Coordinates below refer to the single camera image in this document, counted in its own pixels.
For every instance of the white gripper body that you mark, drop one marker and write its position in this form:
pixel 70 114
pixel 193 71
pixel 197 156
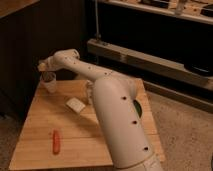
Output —
pixel 44 66

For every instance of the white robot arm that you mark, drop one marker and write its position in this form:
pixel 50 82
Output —
pixel 113 96

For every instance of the white eraser block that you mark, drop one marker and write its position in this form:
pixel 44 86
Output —
pixel 75 104

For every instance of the wooden table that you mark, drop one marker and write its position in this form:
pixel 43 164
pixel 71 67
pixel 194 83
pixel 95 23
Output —
pixel 82 145

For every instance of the dark green round object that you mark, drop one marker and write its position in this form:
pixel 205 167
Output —
pixel 138 108

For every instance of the long metal shelf rail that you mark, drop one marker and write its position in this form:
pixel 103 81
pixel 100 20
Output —
pixel 149 63

